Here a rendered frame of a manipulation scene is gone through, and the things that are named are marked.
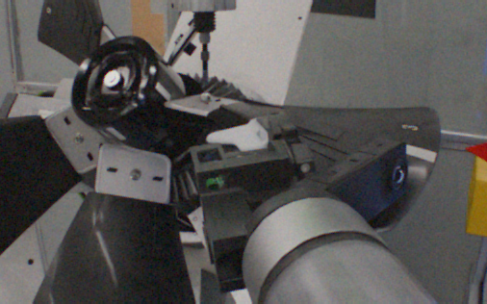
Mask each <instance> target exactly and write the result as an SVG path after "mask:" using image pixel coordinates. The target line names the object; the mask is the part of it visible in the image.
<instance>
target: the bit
mask: <svg viewBox="0 0 487 304"><path fill-rule="evenodd" d="M200 60H201V61H202V77H203V86H209V66H208V61H209V60H210V51H208V43H202V51H201V52H200Z"/></svg>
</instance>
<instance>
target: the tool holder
mask: <svg viewBox="0 0 487 304"><path fill-rule="evenodd" d="M236 5H237V0H173V1H172V5H171V8H172V10H173V11H177V12H218V11H235V10H236Z"/></svg>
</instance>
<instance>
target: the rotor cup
mask: <svg viewBox="0 0 487 304"><path fill-rule="evenodd" d="M113 71H116V72H118V73H120V74H119V75H120V79H119V81H118V83H117V85H116V86H113V87H110V88H108V87H106V85H105V78H106V77H107V76H108V75H109V74H110V73H112V72H113ZM158 83H160V86H161V87H163V88H164V89H165V90H166V91H167V92H168V93H169V94H170V95H171V97H170V100H169V101H172V100H177V99H182V98H187V97H191V96H196V95H201V94H202V93H206V91H205V90H204V89H203V87H202V86H200V85H199V84H198V83H197V82H196V81H195V80H194V79H193V78H192V77H190V76H188V75H186V74H183V73H179V72H176V71H175V70H174V69H173V68H172V67H171V66H170V65H169V64H168V63H167V60H166V59H164V58H163V57H162V55H161V54H160V53H159V52H158V51H157V50H156V49H155V47H154V46H153V45H152V44H151V43H150V42H148V41H146V40H145V39H143V38H140V37H134V36H122V37H117V38H113V39H110V40H108V41H106V42H105V43H103V44H102V45H100V46H99V47H97V48H96V50H94V51H93V52H92V53H90V54H89V55H88V57H87V58H86V59H85V60H84V62H83V63H82V64H81V66H79V68H78V71H77V74H76V76H75V78H74V80H73V83H72V87H71V93H70V98H71V107H72V110H73V111H74V112H75V113H76V116H77V117H78V118H79V119H80V120H82V122H83V123H85V124H86V125H88V127H89V128H91V129H92V130H93V131H95V132H96V133H98V134H99V135H101V136H102V137H103V138H104V139H106V140H107V141H109V142H110V143H111V144H118V145H122V146H126V147H130V148H135V149H139V150H143V151H148V152H152V153H156V154H161V155H165V156H167V157H168V158H170V163H171V167H170V171H172V170H175V169H177V168H179V167H180V166H182V165H184V164H186V163H187V162H188V161H189V160H190V159H191V158H192V155H191V151H190V147H192V146H197V145H203V143H204V142H205V140H206V138H207V136H208V133H209V130H210V129H204V128H198V127H192V126H186V125H179V124H172V123H166V122H161V119H163V118H165V117H168V116H170V115H172V114H175V113H178V112H180V111H179V110H175V109H172V108H169V107H166V106H165V102H167V100H166V99H165V98H164V97H163V96H162V95H161V94H160V93H159V91H158V90H157V89H156V87H157V85H158ZM110 128H114V129H115V130H117V131H118V132H119V133H120V134H121V135H122V136H124V137H125V138H126V139H123V140H120V139H119V138H118V137H116V136H115V135H114V134H112V133H111V132H110V131H109V130H108V129H110Z"/></svg>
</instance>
